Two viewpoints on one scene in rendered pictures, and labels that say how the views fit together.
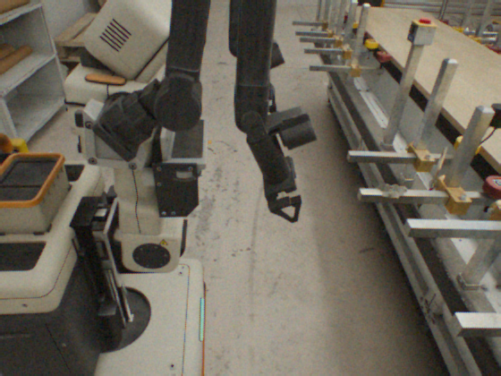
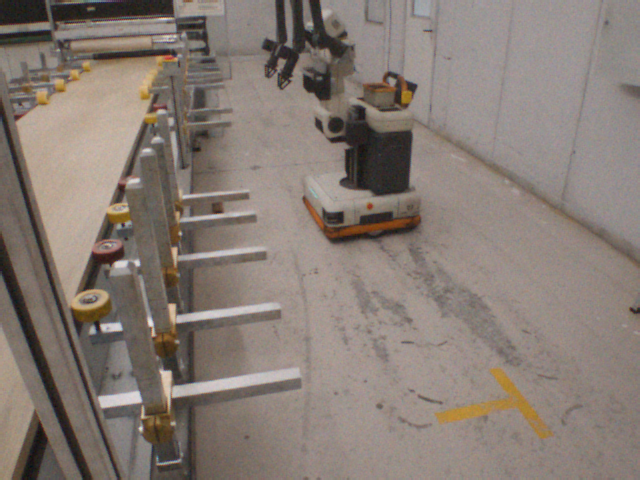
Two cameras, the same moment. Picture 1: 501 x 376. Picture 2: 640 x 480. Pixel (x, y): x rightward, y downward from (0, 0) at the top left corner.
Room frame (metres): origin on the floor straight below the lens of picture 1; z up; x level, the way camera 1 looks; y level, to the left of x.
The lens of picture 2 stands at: (3.83, -0.30, 1.50)
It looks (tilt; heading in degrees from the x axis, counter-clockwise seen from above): 28 degrees down; 170
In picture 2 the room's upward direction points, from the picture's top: 1 degrees counter-clockwise
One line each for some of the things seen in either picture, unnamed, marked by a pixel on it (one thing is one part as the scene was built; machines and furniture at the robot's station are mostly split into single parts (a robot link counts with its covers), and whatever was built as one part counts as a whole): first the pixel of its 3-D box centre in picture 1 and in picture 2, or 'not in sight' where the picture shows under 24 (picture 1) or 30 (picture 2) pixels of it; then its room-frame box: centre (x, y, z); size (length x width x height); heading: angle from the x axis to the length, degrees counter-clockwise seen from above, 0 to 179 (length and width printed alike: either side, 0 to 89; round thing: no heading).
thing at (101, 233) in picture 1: (146, 226); (340, 129); (0.86, 0.34, 0.68); 0.28 x 0.27 x 0.25; 7
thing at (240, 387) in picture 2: (319, 24); (186, 396); (3.14, -0.44, 0.82); 0.43 x 0.03 x 0.04; 93
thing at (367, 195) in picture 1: (429, 197); (195, 113); (0.89, -0.54, 0.84); 0.43 x 0.03 x 0.04; 93
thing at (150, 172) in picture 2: (339, 25); (162, 240); (2.69, -0.51, 0.92); 0.04 x 0.04 x 0.48; 3
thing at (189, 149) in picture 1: (176, 153); (317, 78); (0.81, 0.21, 0.99); 0.28 x 0.16 x 0.22; 7
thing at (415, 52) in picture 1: (401, 98); (177, 122); (1.45, -0.58, 0.93); 0.05 x 0.05 x 0.45; 3
